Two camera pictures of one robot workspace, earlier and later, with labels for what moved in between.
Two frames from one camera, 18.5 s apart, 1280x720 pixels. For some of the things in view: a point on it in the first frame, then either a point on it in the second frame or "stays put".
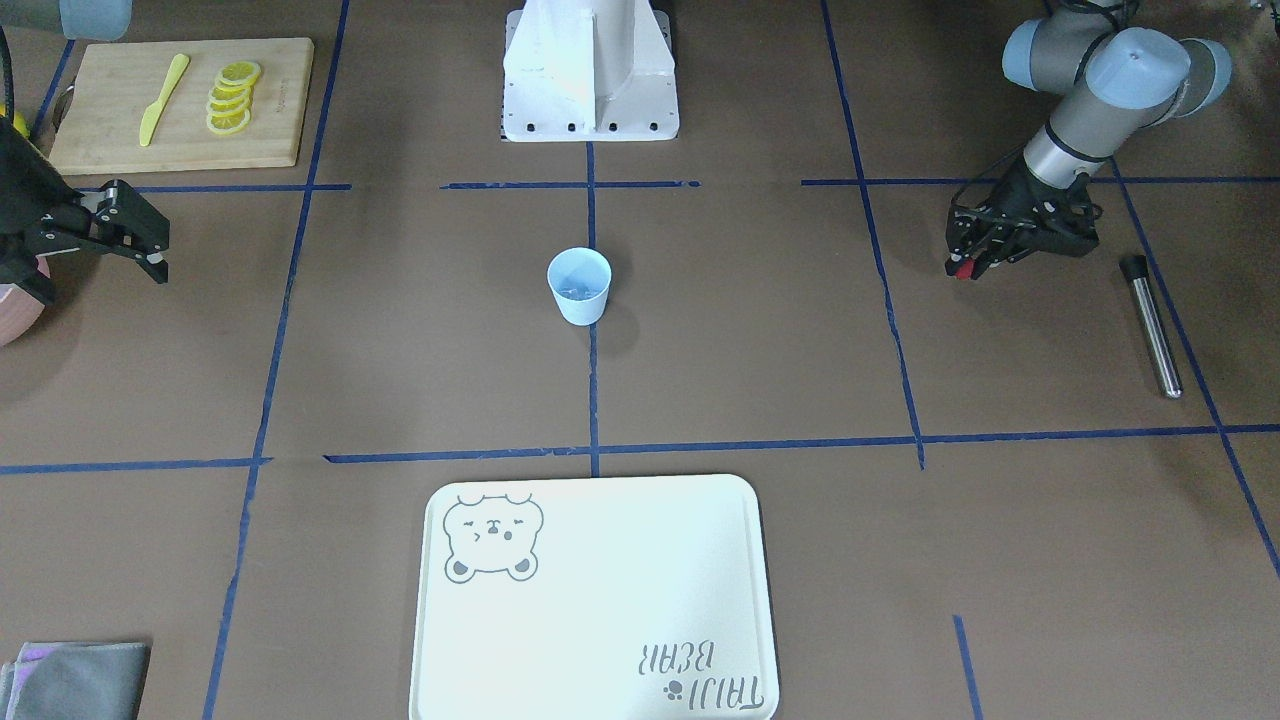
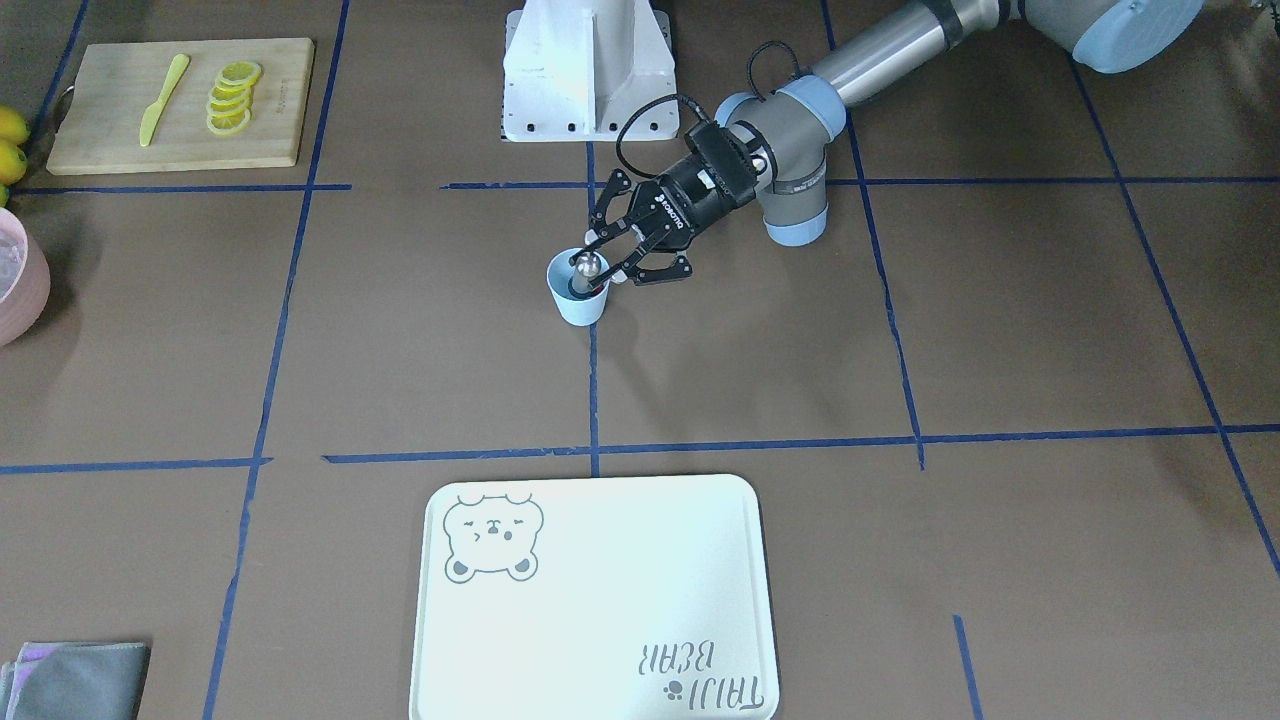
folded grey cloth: [74, 681] stays put
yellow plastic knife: [154, 112] stays put
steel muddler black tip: [1134, 267] -> [587, 269]
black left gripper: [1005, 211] -> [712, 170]
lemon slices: [229, 100] stays put
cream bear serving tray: [616, 598] stays put
